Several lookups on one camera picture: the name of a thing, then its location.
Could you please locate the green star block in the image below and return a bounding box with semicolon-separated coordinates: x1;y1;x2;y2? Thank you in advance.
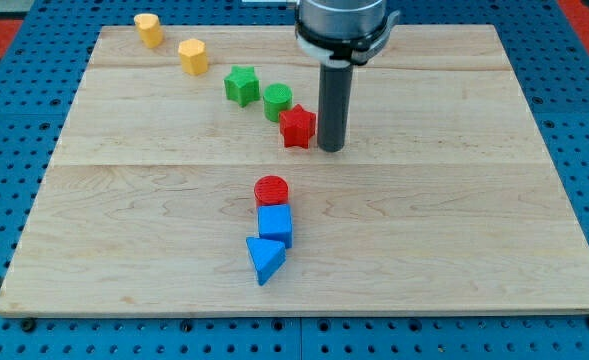
224;65;261;107

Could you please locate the green cylinder block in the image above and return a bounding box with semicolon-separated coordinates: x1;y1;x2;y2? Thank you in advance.
263;83;293;122

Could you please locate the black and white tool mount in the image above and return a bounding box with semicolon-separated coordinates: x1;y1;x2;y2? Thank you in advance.
295;10;401;68

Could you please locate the blue triangle block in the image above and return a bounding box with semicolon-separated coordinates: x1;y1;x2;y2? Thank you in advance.
246;237;286;286

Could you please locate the wooden board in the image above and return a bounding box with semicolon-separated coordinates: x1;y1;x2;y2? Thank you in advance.
0;25;589;318

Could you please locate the yellow hexagon block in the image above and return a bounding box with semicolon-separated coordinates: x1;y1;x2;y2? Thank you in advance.
178;38;209;76

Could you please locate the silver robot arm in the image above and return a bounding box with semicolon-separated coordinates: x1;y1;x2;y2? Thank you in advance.
295;0;401;153

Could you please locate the yellow heart block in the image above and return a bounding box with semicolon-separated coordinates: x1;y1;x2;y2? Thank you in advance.
133;13;164;48

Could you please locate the blue cube block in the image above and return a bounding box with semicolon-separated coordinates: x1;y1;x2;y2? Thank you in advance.
257;204;293;249

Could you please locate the red star block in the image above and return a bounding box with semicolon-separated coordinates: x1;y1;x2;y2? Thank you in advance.
279;104;316;149

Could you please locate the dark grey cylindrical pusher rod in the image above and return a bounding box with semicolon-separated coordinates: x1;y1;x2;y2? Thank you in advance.
317;65;353;153

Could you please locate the red cylinder block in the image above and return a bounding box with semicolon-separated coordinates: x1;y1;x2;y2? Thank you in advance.
254;175;289;207

